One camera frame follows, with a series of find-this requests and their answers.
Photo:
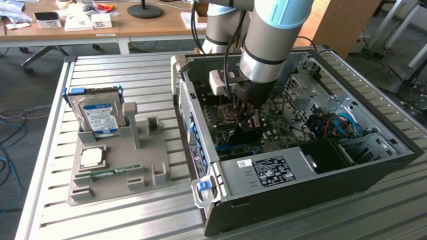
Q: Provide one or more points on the grey small can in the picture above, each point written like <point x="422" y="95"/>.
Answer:
<point x="87" y="5"/>

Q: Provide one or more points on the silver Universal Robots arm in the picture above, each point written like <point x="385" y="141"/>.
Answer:
<point x="268" y="50"/>

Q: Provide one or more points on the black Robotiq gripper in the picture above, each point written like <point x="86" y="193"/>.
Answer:
<point x="254" y="95"/>

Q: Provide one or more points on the silver CPU chip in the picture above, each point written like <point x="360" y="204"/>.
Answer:
<point x="91" y="157"/>

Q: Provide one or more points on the red orange small item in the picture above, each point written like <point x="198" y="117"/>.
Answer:
<point x="105" y="8"/>

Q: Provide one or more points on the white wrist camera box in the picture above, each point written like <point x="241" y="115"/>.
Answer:
<point x="218" y="82"/>

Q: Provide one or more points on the black chair base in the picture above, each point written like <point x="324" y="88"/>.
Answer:
<point x="41" y="55"/>

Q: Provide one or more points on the grey plastic parts rack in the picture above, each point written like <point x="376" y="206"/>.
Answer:
<point x="121" y="155"/>

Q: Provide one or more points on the beige tape roll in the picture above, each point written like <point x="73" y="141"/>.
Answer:
<point x="63" y="3"/>

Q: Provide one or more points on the flat white box with cup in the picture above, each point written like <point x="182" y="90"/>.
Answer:
<point x="78" y="25"/>

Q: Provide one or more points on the wooden office desk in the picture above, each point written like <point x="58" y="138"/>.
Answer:
<point x="50" y="33"/>

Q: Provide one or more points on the blue expansion slot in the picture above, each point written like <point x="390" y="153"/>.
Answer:
<point x="224" y="147"/>

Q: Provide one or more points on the plain white box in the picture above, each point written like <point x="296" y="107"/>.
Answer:
<point x="102" y="22"/>

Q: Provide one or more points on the clear plastic bag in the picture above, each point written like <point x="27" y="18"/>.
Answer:
<point x="11" y="11"/>

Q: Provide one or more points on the hard disk with blue caddy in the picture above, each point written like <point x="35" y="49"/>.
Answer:
<point x="101" y="117"/>

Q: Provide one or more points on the silver perforated disk bay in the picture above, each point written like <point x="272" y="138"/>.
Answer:
<point x="309" y="105"/>

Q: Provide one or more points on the white paper label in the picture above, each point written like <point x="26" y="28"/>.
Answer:
<point x="17" y="26"/>

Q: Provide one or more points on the green RAM stick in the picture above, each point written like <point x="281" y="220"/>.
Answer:
<point x="110" y="172"/>

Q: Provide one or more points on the green motherboard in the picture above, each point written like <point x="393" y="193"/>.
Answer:
<point x="281" y="136"/>

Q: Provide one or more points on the black round lamp base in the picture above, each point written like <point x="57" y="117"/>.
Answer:
<point x="145" y="12"/>

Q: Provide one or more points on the white box with black top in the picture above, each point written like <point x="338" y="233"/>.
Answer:
<point x="49" y="22"/>

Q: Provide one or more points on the metal CPU socket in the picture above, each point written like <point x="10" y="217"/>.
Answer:
<point x="228" y="113"/>

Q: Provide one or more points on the white paper stack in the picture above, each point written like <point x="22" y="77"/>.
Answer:
<point x="188" y="22"/>

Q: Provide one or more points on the grey power supply unit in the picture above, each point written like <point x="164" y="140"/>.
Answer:
<point x="241" y="175"/>

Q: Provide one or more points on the black open PC case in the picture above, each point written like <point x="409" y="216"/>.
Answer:
<point x="301" y="200"/>

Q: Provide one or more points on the Nvidia graphics card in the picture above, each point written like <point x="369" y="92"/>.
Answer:
<point x="245" y="137"/>

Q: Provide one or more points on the silver slotted disk bay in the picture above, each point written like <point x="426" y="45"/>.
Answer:
<point x="368" y="150"/>

